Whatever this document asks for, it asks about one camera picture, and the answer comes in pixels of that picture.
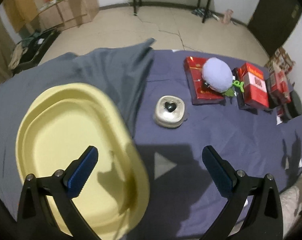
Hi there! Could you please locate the wooden cabinet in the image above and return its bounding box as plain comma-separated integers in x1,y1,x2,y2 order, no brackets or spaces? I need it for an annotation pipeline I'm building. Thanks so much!
2,0,99,33

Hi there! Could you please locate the red Double Happiness cigarette pack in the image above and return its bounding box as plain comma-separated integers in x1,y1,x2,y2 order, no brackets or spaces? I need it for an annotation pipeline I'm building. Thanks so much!
237,62,269,109

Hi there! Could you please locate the grey blanket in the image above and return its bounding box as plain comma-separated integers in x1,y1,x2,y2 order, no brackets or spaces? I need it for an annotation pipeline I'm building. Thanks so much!
0,38,154,216

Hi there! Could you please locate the open black suitcase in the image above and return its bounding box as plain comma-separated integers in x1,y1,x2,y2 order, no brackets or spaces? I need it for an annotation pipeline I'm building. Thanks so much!
8,28,61,75

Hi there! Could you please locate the red cigarette carton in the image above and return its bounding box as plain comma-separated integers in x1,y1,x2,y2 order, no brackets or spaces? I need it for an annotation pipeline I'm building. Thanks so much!
184,56,225,105

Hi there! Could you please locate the dark door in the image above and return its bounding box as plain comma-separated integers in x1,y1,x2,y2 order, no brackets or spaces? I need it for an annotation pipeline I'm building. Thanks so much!
248,0,302,56

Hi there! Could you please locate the dark maroon cigarette pack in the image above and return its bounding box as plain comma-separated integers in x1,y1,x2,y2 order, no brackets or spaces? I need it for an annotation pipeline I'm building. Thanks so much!
232,68,257,113

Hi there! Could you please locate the cream round box black heart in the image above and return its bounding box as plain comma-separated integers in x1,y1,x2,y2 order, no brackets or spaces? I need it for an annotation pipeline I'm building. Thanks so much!
153,95,188,128

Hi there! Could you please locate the red silver cigarette pack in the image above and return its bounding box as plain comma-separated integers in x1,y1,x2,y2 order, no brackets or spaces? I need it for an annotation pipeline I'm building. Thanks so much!
265,69,291,109

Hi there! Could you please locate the purple-grey bed sheet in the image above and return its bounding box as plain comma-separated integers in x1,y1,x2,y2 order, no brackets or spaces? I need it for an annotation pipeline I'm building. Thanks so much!
127,50,302,239

